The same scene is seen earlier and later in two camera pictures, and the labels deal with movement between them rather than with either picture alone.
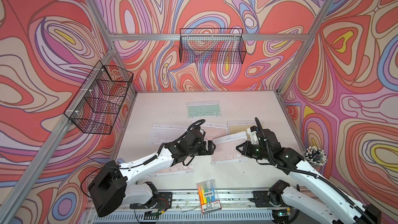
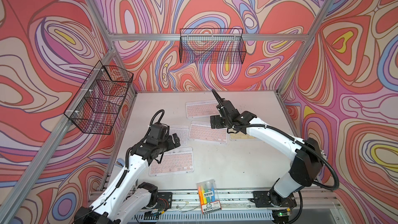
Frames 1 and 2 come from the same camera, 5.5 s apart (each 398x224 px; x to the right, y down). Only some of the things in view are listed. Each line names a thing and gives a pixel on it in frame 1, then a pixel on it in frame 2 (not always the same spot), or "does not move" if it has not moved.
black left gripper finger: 211,147 -> 176,140
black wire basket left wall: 95,106 does not move
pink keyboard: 224,149 -> 201,108
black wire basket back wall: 212,45 does not move
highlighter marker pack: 208,197 does not move
